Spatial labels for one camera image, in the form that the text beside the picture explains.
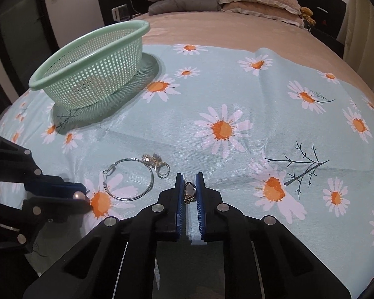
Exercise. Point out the dark wardrobe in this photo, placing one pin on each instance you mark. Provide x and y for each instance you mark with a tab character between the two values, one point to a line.
18	31

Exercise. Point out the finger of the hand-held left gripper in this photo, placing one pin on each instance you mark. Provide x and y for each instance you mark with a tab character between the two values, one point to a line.
59	207
62	185

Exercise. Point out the dark nightstand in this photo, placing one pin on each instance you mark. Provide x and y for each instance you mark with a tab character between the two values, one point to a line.
327	42

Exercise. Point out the small silver hoop earring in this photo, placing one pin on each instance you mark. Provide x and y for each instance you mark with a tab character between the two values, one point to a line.
106	172

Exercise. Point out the beige bed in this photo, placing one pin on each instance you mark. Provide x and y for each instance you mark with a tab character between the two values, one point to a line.
237	28

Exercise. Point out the crystal drop earring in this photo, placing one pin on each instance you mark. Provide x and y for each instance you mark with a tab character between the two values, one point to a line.
189	190
155	159

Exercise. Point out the blue daisy print cloth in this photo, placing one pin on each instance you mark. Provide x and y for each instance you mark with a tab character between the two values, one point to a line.
205	84

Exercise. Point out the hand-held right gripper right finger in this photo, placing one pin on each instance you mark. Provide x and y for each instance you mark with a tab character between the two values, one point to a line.
201	199

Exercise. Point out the brown teddy bear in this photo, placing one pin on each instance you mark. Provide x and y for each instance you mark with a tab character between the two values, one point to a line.
308	15

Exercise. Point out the white bedside device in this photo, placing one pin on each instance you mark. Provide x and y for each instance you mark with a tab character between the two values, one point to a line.
120	12

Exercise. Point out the cream curtain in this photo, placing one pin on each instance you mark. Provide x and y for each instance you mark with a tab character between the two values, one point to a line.
367	37

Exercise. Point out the green plastic mesh basket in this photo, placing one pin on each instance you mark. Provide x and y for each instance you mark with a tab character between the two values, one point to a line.
81	81

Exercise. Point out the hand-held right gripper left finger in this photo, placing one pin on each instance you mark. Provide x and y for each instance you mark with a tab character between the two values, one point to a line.
179	199

